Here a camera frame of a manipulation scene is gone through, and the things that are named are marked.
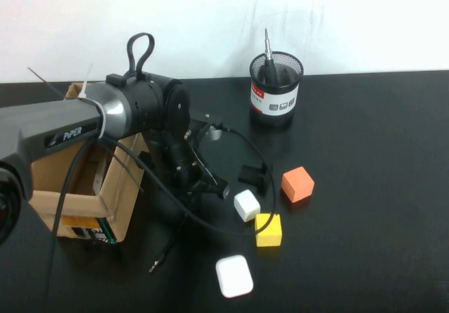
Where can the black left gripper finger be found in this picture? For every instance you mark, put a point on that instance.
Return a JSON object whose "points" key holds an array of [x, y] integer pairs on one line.
{"points": [[199, 189], [220, 187]]}

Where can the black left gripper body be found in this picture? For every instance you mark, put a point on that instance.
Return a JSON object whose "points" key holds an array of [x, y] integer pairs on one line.
{"points": [[180, 158]]}

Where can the thin black screwdriver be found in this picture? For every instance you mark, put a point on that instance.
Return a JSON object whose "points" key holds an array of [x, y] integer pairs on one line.
{"points": [[162, 253]]}

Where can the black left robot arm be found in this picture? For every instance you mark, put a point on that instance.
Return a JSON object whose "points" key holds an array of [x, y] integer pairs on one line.
{"points": [[52, 120]]}

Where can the white foam block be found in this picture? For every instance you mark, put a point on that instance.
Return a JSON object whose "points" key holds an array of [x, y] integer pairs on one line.
{"points": [[246, 205]]}

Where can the yellow foam block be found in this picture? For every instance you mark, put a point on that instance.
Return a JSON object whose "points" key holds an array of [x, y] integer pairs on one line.
{"points": [[271, 234]]}

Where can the orange foam block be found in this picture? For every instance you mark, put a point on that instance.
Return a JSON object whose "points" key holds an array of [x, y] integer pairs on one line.
{"points": [[298, 185]]}

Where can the white earbud case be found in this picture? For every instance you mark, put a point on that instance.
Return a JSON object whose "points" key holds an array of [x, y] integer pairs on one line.
{"points": [[234, 275]]}

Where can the black mesh pen holder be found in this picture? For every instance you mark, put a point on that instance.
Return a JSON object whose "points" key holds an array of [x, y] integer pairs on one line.
{"points": [[277, 107]]}

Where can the open brown cardboard box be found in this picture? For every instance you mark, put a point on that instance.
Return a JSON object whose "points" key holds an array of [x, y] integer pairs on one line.
{"points": [[87, 206]]}

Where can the black zip tie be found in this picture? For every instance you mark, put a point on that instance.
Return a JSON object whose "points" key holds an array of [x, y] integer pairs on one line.
{"points": [[47, 83]]}

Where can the black plastic bracket part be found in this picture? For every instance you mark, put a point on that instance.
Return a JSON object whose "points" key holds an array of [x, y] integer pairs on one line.
{"points": [[249, 176]]}

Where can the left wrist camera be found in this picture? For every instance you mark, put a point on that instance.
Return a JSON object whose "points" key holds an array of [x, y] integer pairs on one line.
{"points": [[214, 133]]}

